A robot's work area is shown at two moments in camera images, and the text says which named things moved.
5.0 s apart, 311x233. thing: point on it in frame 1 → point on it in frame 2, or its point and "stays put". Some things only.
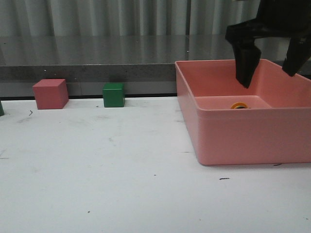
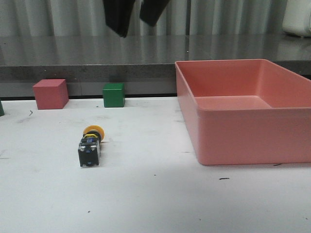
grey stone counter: [145, 64] stays put
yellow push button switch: [239, 105] → [89, 146]
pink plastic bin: [275, 129] stays put
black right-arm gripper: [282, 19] → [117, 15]
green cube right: [113, 94] stays put
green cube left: [1, 111] stays put
